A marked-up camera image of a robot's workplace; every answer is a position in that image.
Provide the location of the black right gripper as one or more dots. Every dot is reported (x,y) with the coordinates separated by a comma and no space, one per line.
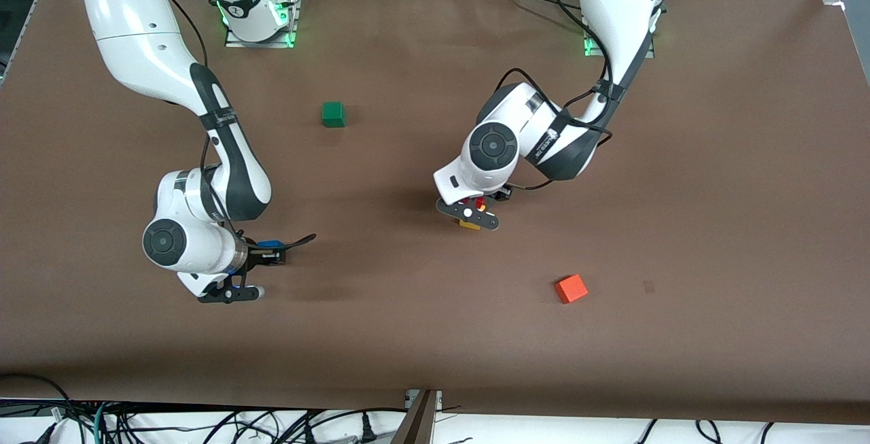
(259,254)

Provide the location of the grey metal post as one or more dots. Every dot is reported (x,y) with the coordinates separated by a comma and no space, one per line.
(414,427)

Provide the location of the silver metal bracket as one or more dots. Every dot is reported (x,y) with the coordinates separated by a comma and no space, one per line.
(437,400)

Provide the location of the blue wooden block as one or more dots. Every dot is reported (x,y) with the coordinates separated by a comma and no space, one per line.
(270,244)

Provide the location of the brown paper table cover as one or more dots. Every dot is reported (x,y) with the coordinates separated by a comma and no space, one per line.
(435,342)

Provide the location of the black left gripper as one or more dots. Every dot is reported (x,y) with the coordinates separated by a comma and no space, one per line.
(501,194)

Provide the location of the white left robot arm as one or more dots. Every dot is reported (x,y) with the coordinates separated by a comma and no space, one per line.
(625,2)

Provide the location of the orange wooden block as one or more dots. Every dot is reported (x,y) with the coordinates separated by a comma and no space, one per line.
(571,288)

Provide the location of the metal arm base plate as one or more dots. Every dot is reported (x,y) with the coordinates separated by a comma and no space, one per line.
(652,46)
(293,22)

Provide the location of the green wooden block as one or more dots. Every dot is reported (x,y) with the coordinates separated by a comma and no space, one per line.
(333,114)

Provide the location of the black power plug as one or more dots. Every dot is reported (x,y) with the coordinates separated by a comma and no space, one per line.
(368,429)

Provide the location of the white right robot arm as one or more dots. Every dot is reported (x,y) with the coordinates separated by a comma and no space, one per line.
(136,29)

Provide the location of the yellow wooden block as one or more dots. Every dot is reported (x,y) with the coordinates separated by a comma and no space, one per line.
(467,224)

